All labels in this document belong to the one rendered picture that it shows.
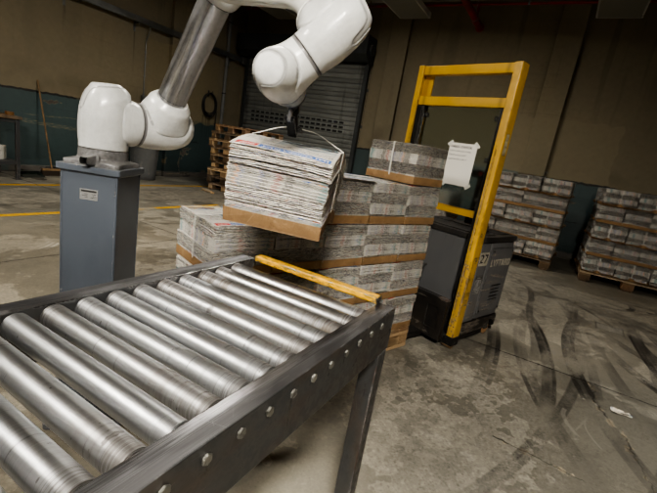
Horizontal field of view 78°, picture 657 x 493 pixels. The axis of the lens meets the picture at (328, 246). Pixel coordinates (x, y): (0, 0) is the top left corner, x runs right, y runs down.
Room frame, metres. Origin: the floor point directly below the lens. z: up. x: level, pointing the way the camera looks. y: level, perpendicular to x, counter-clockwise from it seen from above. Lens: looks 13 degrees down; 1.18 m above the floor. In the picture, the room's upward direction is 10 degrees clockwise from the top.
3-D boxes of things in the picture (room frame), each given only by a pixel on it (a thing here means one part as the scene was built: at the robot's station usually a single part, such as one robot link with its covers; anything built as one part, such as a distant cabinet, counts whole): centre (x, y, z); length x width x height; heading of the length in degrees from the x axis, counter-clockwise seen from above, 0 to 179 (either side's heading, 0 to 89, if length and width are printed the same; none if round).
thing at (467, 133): (2.86, -0.72, 1.28); 0.57 x 0.01 x 0.65; 43
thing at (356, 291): (1.15, 0.03, 0.81); 0.43 x 0.03 x 0.02; 62
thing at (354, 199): (2.15, 0.05, 0.95); 0.38 x 0.29 x 0.23; 44
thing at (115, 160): (1.40, 0.83, 1.03); 0.22 x 0.18 x 0.06; 5
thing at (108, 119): (1.42, 0.82, 1.17); 0.18 x 0.16 x 0.22; 143
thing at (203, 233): (2.06, 0.15, 0.42); 1.17 x 0.39 x 0.83; 133
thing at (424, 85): (3.08, -0.48, 0.97); 0.09 x 0.09 x 1.75; 43
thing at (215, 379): (0.68, 0.29, 0.77); 0.47 x 0.05 x 0.05; 62
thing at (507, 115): (2.60, -0.93, 0.97); 0.09 x 0.09 x 1.75; 43
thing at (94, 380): (0.57, 0.35, 0.77); 0.47 x 0.05 x 0.05; 62
